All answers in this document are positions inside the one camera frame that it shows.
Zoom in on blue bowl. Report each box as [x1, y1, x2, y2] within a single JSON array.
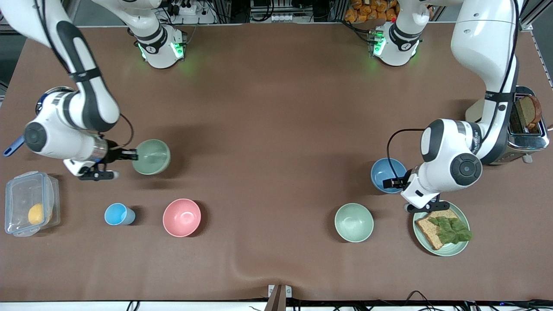
[[371, 158, 410, 194]]

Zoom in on pale green bowl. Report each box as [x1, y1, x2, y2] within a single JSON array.
[[132, 139, 171, 175], [334, 203, 375, 243]]

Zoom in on pink bowl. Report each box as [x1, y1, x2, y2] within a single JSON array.
[[162, 198, 202, 238]]

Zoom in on brown bread slice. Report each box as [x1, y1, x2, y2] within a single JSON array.
[[415, 209, 461, 251]]

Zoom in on light blue cup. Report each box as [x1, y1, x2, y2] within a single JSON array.
[[104, 203, 136, 226]]

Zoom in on green lettuce leaf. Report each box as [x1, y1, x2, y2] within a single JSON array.
[[427, 216, 473, 245]]

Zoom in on pale green plate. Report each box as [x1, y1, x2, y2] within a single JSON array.
[[413, 200, 470, 257]]

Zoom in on yellow lemon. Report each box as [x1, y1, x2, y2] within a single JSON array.
[[28, 203, 46, 225]]

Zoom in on clear plastic lidded container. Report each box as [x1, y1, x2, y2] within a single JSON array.
[[4, 171, 61, 237]]

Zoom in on beige chrome toaster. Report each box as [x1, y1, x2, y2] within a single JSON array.
[[465, 86, 550, 165]]

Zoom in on brown toast slice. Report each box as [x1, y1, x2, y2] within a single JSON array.
[[518, 95, 542, 130]]

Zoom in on orange snack bags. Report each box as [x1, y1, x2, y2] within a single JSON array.
[[344, 0, 398, 23]]

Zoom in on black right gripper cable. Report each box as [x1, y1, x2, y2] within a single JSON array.
[[113, 113, 135, 152]]

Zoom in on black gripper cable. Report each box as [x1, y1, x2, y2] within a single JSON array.
[[386, 128, 428, 180], [113, 113, 135, 152]]

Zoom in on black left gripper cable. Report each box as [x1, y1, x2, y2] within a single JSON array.
[[386, 128, 428, 180]]

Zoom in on black saucepan blue handle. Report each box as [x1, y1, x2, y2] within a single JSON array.
[[3, 86, 77, 157]]

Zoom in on metal table edge bracket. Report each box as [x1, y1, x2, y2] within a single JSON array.
[[267, 284, 292, 311]]

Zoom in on aluminium frame profile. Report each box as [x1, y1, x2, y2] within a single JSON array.
[[517, 0, 553, 89]]

